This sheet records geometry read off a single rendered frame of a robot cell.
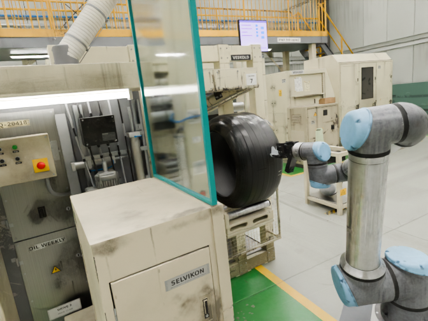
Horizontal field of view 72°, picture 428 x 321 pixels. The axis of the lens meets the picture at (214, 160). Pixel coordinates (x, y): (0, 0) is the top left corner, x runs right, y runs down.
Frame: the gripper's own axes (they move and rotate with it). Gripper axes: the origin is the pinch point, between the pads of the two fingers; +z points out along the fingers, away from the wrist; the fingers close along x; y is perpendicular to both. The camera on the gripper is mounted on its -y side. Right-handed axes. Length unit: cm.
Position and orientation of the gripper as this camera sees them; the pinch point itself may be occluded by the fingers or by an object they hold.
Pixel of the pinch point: (272, 155)
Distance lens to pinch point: 170.6
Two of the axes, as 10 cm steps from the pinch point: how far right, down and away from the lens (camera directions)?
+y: -1.7, -9.8, -1.1
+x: -8.6, 2.0, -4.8
